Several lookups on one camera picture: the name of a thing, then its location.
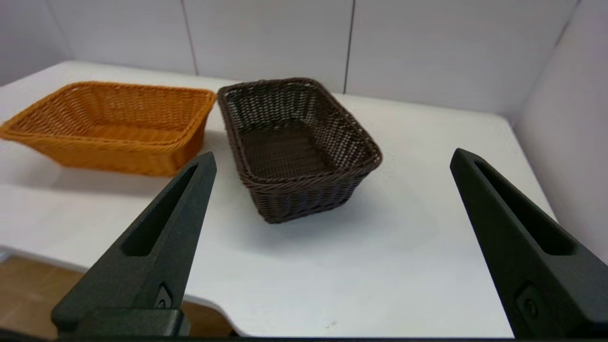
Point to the orange wicker basket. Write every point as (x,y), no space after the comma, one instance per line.
(114,118)

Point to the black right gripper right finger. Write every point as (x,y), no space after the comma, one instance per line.
(536,266)

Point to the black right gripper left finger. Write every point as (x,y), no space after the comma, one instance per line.
(156,256)

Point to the dark brown wicker basket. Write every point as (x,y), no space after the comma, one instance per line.
(294,152)

